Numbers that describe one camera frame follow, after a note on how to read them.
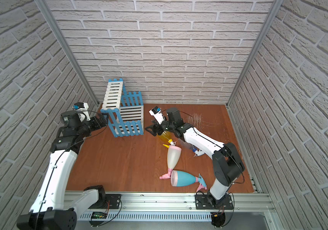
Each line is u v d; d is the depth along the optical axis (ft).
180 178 2.58
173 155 2.79
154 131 2.37
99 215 2.37
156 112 2.32
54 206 1.24
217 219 2.29
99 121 2.12
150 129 2.36
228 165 1.47
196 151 2.95
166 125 2.33
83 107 2.06
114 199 2.45
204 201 2.42
